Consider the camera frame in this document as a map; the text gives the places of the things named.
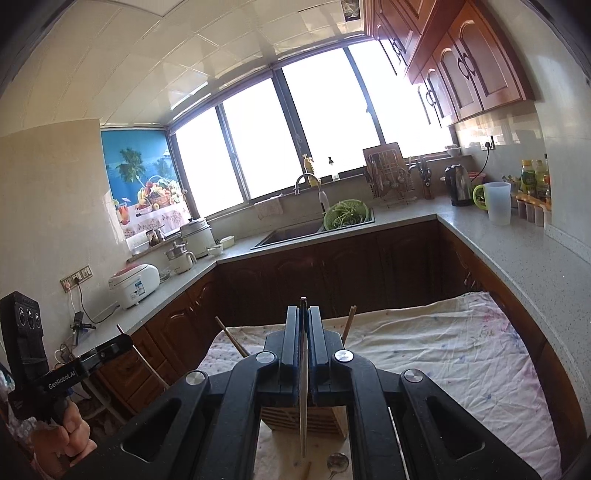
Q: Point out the wooden base cabinets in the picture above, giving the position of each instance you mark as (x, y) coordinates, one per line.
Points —
(369, 272)

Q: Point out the dish drying rack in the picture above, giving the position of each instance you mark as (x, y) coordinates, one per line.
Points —
(388, 173)

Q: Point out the person's left hand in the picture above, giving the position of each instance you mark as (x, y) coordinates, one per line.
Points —
(64, 438)

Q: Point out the wall socket with plug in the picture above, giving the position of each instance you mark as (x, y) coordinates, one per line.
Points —
(487, 143)

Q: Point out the kitchen window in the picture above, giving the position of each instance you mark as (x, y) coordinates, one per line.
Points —
(314, 124)

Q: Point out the wall power outlet strip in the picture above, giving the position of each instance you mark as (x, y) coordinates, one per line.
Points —
(76, 275)

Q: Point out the small dark teapot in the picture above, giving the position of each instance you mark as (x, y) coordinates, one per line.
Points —
(155, 236)

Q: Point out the white floral tablecloth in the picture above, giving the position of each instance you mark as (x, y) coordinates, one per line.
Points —
(438, 350)

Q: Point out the small dark-capped bottle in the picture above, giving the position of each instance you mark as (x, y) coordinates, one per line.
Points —
(331, 170)

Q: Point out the small white bowl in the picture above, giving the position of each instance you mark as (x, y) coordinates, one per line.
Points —
(215, 249)

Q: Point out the small white electric cooker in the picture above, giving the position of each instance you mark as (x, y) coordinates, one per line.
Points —
(181, 261)

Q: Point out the white rice cooker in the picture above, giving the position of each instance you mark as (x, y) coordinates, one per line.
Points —
(134, 286)

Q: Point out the steel sink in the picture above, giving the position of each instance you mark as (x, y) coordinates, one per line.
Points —
(295, 235)

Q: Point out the electric kettle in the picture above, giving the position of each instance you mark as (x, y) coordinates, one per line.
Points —
(458, 187)

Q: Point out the white ceramic bowl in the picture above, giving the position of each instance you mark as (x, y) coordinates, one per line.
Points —
(453, 151)

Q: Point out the phone on tripod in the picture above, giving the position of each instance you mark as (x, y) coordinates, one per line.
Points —
(79, 323)

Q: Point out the metal chopstick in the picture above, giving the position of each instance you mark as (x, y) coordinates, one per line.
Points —
(303, 415)
(147, 364)

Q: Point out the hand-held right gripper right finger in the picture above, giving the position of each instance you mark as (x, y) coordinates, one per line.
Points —
(317, 360)

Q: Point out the grey countertop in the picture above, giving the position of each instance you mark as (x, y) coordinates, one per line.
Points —
(508, 258)

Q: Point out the green colander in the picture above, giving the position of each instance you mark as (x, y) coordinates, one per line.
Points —
(344, 217)

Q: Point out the yellow oil bottle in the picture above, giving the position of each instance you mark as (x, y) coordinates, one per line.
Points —
(541, 181)
(527, 180)

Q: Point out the white lidded container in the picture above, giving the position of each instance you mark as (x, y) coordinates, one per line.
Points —
(227, 240)

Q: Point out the tropical fruit wall poster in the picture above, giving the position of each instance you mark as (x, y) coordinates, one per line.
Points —
(138, 175)

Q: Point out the yellow soap bottle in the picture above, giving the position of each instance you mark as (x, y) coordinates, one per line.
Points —
(309, 168)

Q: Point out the row of spice jars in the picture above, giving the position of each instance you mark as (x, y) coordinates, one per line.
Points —
(531, 210)

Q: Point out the kitchen faucet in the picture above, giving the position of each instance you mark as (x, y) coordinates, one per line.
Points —
(319, 198)

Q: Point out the stainless steel spoon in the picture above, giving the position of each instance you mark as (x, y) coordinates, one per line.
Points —
(337, 463)

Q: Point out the wooden utensil holder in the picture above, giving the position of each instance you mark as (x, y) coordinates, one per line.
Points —
(286, 420)

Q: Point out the white dish towel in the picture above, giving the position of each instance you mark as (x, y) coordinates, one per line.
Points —
(268, 207)

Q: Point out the white electric pot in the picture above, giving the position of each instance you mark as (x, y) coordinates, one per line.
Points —
(198, 237)

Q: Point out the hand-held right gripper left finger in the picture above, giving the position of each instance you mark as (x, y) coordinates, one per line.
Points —
(293, 360)

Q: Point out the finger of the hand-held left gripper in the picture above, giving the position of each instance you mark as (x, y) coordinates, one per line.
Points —
(111, 348)

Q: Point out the wooden wall cabinets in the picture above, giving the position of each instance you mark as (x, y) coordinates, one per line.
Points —
(475, 64)

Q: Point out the white storage box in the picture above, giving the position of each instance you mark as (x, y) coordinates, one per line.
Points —
(140, 244)

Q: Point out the knife block with scissors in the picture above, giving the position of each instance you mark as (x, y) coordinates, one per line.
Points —
(427, 182)

